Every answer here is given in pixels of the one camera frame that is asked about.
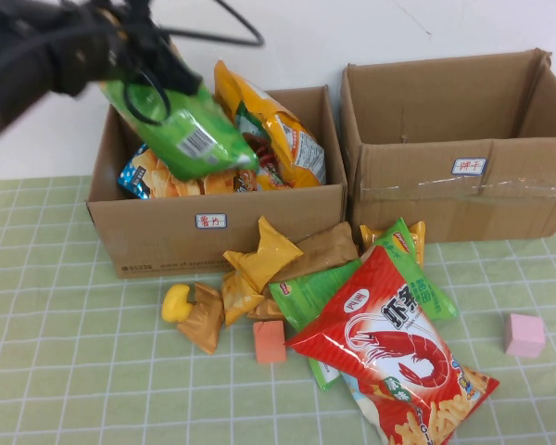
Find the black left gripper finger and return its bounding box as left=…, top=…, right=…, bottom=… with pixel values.
left=150, top=39, right=204, bottom=94

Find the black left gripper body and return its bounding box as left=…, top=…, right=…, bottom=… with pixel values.
left=81, top=0, right=168, bottom=92

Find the large green chip bag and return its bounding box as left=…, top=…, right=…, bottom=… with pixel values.
left=99, top=78, right=260, bottom=181

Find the plain yellow snack packet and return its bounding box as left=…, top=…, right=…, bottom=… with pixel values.
left=222, top=216, right=305, bottom=294

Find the long brown snack packet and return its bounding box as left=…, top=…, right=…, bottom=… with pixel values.
left=271, top=221, right=360, bottom=284

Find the yellow orange snack packet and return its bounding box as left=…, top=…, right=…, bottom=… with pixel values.
left=360, top=221, right=426, bottom=270

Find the small brown snack packet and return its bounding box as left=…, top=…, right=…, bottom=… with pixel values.
left=176, top=281, right=226, bottom=356

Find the white blue snack bag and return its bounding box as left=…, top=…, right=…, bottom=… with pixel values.
left=340, top=370, right=388, bottom=437

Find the blue polka dot chip bag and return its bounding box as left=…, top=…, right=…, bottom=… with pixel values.
left=118, top=142, right=240, bottom=199

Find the large yellow chip bag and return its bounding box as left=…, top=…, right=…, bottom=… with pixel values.
left=213, top=59, right=328, bottom=192

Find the printed brown cardboard box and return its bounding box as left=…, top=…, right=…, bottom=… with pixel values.
left=85, top=85, right=348, bottom=279

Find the yellow rubber duck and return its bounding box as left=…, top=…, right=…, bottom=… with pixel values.
left=161, top=283, right=196, bottom=324

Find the yellow cracker print packet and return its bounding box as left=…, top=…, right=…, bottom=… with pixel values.
left=221, top=269, right=266, bottom=327

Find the taped brown cardboard box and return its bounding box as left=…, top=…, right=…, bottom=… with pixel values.
left=340, top=48, right=556, bottom=245

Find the orange foam cube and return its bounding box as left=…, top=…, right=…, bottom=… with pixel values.
left=252, top=319, right=288, bottom=365

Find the green checkered tablecloth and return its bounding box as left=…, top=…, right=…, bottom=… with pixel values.
left=0, top=175, right=556, bottom=445

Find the red shrimp stick bag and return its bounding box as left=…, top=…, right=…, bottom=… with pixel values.
left=284, top=245, right=500, bottom=445

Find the pink foam cube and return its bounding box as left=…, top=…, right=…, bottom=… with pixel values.
left=503, top=312, right=547, bottom=358

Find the black cable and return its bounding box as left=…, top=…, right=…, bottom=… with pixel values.
left=164, top=0, right=266, bottom=48
left=122, top=67, right=171, bottom=126

